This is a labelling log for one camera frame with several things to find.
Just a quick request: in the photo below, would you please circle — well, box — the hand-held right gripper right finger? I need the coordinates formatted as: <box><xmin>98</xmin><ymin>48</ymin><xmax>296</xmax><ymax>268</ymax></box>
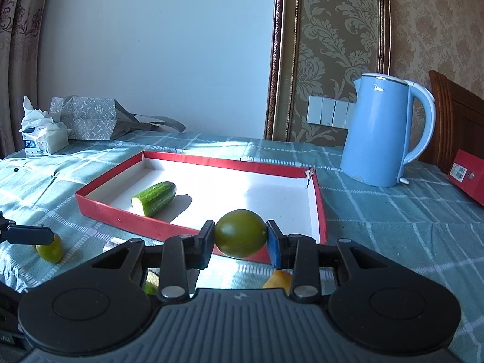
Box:
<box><xmin>267</xmin><ymin>219</ymin><xmax>382</xmax><ymax>303</ymax></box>

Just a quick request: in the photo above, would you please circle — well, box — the grey patterned paper bag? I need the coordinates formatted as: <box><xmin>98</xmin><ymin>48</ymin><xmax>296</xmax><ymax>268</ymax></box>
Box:
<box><xmin>49</xmin><ymin>96</ymin><xmax>187</xmax><ymax>140</ymax></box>

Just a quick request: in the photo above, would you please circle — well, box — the small green tomato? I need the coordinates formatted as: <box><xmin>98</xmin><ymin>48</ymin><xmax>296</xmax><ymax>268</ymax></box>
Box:
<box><xmin>35</xmin><ymin>233</ymin><xmax>64</xmax><ymax>264</ymax></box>

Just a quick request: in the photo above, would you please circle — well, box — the white tissue pack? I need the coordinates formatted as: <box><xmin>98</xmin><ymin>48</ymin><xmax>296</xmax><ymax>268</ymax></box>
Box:
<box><xmin>20</xmin><ymin>96</ymin><xmax>69</xmax><ymax>156</ymax></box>

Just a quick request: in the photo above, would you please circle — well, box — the blue electric kettle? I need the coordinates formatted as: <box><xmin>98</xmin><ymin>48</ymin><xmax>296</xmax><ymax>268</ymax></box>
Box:
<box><xmin>339</xmin><ymin>73</ymin><xmax>437</xmax><ymax>188</ymax></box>

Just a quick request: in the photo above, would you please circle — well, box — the large green tomato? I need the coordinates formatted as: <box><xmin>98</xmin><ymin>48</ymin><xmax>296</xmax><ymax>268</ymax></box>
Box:
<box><xmin>214</xmin><ymin>209</ymin><xmax>268</xmax><ymax>260</ymax></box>

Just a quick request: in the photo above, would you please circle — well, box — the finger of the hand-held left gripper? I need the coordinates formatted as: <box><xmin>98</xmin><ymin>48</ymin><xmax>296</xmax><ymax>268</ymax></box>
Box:
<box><xmin>0</xmin><ymin>212</ymin><xmax>54</xmax><ymax>246</ymax></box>

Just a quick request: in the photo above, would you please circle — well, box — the red box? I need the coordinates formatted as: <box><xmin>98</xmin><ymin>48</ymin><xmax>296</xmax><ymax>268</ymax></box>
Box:
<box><xmin>447</xmin><ymin>149</ymin><xmax>484</xmax><ymax>207</ymax></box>

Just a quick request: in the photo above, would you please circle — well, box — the teal checked bedsheet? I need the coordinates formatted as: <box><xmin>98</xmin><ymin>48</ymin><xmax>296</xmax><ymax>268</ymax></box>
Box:
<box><xmin>0</xmin><ymin>132</ymin><xmax>484</xmax><ymax>363</ymax></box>

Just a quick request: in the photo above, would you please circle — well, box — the light green cucumber piece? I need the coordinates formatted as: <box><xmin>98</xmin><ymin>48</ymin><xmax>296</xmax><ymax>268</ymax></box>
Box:
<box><xmin>131</xmin><ymin>181</ymin><xmax>177</xmax><ymax>218</ymax></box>

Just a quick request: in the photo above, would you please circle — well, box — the ornate wall panel frame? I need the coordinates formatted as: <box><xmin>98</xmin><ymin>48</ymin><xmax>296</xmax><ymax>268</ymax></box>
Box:
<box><xmin>265</xmin><ymin>0</ymin><xmax>392</xmax><ymax>142</ymax></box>

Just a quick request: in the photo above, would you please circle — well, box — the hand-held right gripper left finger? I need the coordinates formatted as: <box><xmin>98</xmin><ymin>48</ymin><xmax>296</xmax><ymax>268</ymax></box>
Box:
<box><xmin>91</xmin><ymin>219</ymin><xmax>216</xmax><ymax>304</ymax></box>

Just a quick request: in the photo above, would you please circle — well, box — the wooden chair back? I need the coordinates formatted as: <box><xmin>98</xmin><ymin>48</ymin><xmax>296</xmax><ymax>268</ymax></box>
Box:
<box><xmin>418</xmin><ymin>70</ymin><xmax>484</xmax><ymax>175</ymax></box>

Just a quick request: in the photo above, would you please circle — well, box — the white wall switch panel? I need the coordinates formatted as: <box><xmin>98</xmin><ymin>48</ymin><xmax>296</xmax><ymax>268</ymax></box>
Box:
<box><xmin>307</xmin><ymin>95</ymin><xmax>356</xmax><ymax>128</ymax></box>

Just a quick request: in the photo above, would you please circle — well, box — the patterned curtain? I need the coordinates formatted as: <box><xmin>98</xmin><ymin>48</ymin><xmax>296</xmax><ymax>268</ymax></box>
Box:
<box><xmin>0</xmin><ymin>0</ymin><xmax>55</xmax><ymax>159</ymax></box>

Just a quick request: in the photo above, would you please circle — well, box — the red cardboard tray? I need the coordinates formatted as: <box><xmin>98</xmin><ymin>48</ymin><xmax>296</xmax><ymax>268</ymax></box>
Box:
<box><xmin>75</xmin><ymin>150</ymin><xmax>326</xmax><ymax>264</ymax></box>

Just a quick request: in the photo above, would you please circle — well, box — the dark green cucumber piece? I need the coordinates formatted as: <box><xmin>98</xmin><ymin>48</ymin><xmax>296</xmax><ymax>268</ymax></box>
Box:
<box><xmin>144</xmin><ymin>268</ymin><xmax>161</xmax><ymax>296</ymax></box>

